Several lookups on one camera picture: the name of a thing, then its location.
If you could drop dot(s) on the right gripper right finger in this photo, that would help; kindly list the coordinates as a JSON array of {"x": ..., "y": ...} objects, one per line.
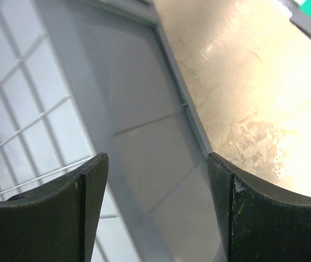
[{"x": 257, "y": 220}]

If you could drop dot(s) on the grey plastic crate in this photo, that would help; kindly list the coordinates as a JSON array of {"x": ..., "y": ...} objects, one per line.
[{"x": 80, "y": 78}]

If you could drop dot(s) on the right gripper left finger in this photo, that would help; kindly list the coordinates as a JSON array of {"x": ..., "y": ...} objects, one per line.
[{"x": 58, "y": 220}]

